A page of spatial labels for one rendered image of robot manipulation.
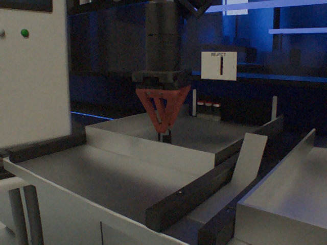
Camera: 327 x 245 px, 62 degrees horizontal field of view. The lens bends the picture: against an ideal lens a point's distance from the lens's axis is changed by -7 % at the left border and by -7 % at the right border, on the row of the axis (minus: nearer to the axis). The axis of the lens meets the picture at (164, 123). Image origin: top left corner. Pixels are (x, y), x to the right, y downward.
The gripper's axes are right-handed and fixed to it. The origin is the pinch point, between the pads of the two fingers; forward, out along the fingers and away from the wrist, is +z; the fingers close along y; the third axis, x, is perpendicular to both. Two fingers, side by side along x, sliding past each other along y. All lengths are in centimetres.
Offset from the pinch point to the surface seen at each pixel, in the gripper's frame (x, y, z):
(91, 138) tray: 13.1, -2.8, 2.9
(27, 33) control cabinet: 44.2, 13.0, -17.7
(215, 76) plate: -3.9, 19.9, -6.6
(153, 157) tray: -0.8, -6.4, 3.2
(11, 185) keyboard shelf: 29.2, -9.2, 12.7
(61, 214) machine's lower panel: 62, 35, 53
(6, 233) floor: 130, 54, 95
